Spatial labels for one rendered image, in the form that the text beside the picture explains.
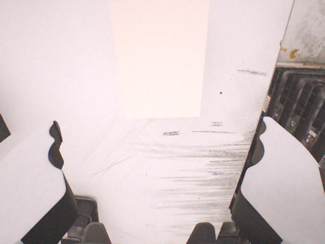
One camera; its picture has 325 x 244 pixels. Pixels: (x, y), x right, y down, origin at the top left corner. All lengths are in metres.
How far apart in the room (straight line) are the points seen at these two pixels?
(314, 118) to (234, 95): 0.50
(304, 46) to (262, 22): 0.96
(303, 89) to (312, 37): 0.50
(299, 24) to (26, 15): 1.19
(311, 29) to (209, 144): 1.02
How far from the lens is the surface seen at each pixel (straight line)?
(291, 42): 1.25
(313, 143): 0.83
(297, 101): 0.89
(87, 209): 0.57
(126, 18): 0.24
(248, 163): 1.28
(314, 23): 1.30
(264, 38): 0.36
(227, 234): 2.13
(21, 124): 0.49
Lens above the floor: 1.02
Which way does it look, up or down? 59 degrees down
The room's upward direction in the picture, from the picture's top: 179 degrees counter-clockwise
